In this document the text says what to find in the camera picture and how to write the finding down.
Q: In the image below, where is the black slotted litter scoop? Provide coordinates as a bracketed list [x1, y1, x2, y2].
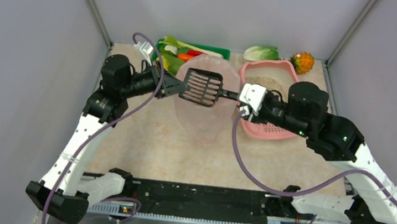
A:
[178, 68, 239, 107]

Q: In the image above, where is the pink plastic trash bag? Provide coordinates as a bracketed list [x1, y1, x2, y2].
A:
[174, 55, 241, 146]

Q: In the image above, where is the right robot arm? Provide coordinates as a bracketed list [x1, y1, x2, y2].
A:
[246, 82, 397, 224]

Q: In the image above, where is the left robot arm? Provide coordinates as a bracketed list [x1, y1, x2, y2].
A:
[25, 54, 189, 224]

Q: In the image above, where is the cat litter sand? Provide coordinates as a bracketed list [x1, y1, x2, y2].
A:
[245, 76, 288, 98]

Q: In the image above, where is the pink litter box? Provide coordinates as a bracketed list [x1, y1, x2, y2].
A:
[239, 60, 299, 140]

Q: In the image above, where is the green toy leaf vegetable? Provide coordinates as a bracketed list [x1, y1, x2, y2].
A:
[159, 47, 185, 76]

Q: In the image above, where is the orange toy carrot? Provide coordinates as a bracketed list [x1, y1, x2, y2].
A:
[177, 53, 194, 62]

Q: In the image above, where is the red toy chili pepper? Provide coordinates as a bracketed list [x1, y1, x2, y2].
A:
[187, 50, 205, 57]

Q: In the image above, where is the white toy leek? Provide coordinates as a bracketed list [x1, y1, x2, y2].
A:
[157, 35, 230, 59]

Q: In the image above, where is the toy pineapple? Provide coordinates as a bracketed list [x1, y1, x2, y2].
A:
[290, 52, 314, 74]

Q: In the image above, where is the toy cabbage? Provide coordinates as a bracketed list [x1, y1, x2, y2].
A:
[243, 46, 280, 61]

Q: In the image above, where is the green plastic tray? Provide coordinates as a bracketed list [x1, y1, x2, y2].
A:
[156, 38, 230, 74]

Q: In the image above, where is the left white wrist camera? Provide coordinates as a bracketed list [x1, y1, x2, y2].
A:
[134, 41, 154, 65]

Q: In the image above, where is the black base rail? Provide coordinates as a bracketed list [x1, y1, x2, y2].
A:
[79, 171, 318, 224]

